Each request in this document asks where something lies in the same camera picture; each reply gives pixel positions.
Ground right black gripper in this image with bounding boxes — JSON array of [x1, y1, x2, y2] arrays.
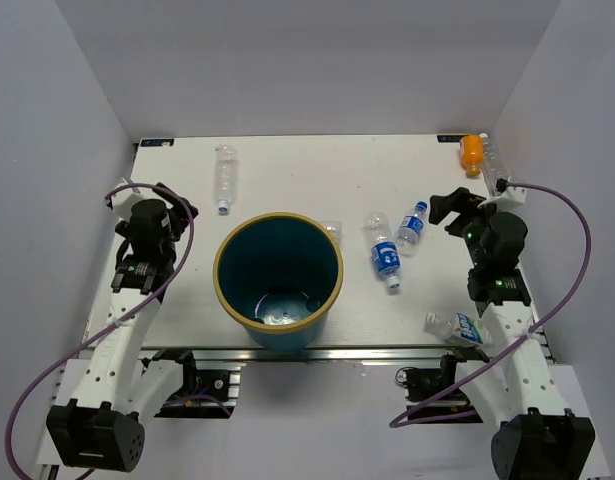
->
[[428, 188, 510, 268]]

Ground blue label bottle small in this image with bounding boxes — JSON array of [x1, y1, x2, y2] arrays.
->
[[394, 201, 428, 257]]

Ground long clear bottle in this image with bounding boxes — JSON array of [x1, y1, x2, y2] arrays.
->
[[479, 133, 510, 197]]

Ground orange juice bottle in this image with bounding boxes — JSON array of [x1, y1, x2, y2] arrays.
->
[[459, 134, 485, 178]]

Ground blue label bottle large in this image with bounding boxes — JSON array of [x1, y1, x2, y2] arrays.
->
[[362, 212, 401, 291]]

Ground clear unlabelled plastic bottle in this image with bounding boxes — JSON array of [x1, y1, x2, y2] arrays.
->
[[214, 144, 239, 216]]

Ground green white label bottle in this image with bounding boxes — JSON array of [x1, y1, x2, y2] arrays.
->
[[424, 313, 491, 347]]

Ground crushed clear bottle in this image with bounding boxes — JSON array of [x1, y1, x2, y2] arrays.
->
[[320, 220, 343, 245]]

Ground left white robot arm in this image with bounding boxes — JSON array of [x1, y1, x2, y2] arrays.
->
[[46, 183, 199, 473]]

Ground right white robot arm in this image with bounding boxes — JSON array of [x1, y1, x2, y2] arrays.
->
[[429, 187, 596, 479]]

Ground teal bin with tan rim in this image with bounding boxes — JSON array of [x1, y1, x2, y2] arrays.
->
[[213, 212, 344, 352]]

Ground right blue corner sticker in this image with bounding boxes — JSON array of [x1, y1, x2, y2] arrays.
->
[[436, 134, 465, 143]]

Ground blue corner sticker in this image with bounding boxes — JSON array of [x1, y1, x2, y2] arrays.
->
[[139, 138, 174, 148], [436, 134, 465, 143]]

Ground left blue corner sticker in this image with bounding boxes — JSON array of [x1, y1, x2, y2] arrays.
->
[[139, 138, 174, 148]]

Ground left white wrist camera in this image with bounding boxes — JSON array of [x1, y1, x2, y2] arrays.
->
[[106, 188, 144, 221]]

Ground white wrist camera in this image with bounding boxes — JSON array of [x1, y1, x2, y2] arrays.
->
[[478, 184, 526, 211], [106, 188, 144, 221]]

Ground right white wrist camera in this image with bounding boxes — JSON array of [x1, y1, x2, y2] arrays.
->
[[478, 184, 526, 211]]

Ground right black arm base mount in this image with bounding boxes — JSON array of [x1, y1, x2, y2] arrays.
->
[[395, 348, 489, 420]]

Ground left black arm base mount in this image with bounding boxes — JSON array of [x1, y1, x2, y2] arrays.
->
[[140, 349, 239, 419]]

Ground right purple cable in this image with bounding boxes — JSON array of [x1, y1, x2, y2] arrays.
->
[[389, 182, 592, 428]]

